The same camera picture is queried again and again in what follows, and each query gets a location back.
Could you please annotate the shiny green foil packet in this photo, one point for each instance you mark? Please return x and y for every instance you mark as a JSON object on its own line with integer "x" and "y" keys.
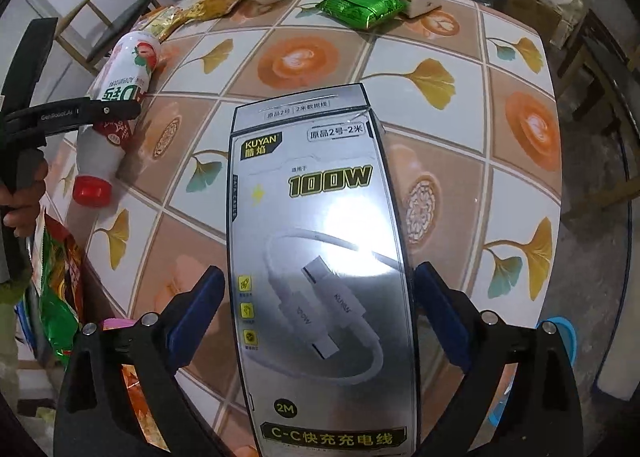
{"x": 362, "y": 7}

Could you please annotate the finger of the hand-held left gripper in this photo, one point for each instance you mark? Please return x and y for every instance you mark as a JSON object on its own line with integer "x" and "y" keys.
{"x": 115, "y": 110}

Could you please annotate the dark wooden stool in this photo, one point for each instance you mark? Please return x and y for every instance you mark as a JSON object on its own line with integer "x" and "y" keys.
{"x": 595, "y": 52}

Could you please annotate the orange snack packet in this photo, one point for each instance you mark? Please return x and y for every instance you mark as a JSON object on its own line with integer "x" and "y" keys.
{"x": 72, "y": 262}

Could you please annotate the yellow snack packet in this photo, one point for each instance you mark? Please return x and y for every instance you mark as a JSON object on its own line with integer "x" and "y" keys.
{"x": 172, "y": 22}

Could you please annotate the blue plastic object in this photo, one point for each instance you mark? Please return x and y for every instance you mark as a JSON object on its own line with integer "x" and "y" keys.
{"x": 565, "y": 337}

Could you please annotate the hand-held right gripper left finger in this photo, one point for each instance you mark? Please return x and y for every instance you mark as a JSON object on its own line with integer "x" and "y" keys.
{"x": 200, "y": 307}

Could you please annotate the pink paper packet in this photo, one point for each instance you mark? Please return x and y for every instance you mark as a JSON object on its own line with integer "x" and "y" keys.
{"x": 117, "y": 323}

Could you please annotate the white bottle red cap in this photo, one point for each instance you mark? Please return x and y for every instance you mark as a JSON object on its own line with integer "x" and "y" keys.
{"x": 130, "y": 62}

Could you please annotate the dark seat chair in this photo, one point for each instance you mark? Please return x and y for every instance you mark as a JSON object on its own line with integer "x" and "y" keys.
{"x": 125, "y": 17}

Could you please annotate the person's left forearm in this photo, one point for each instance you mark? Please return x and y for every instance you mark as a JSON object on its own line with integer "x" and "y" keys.
{"x": 12, "y": 327}

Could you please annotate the green snack packet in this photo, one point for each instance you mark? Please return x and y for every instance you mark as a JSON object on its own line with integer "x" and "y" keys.
{"x": 57, "y": 317}

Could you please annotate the open cardboard box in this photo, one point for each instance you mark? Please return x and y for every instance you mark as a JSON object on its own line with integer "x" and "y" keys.
{"x": 530, "y": 7}

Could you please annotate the golden snack packet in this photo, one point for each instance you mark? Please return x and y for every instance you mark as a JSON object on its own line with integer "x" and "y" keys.
{"x": 215, "y": 2}

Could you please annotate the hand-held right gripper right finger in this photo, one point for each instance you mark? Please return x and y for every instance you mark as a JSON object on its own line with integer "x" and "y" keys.
{"x": 440, "y": 307}

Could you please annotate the person's left hand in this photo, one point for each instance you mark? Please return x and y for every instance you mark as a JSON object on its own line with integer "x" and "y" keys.
{"x": 27, "y": 212}

